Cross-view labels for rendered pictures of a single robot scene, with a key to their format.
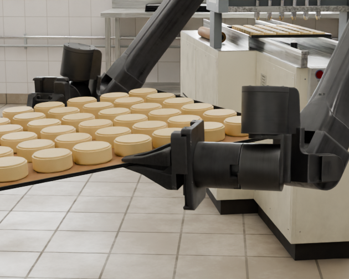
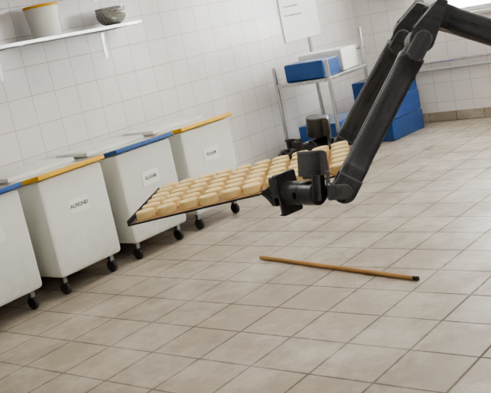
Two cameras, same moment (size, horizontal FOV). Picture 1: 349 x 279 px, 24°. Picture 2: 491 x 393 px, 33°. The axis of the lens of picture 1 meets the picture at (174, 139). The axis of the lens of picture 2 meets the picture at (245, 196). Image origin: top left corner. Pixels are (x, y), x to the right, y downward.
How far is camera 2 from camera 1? 1.33 m
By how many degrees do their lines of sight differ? 37
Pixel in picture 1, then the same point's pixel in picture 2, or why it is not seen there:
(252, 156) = (300, 188)
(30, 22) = not seen: outside the picture
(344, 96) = (358, 150)
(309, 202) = not seen: outside the picture
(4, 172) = (203, 200)
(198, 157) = (281, 189)
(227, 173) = (292, 196)
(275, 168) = (308, 193)
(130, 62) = (346, 123)
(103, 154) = (252, 189)
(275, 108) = (306, 163)
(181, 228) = not seen: outside the picture
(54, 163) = (227, 195)
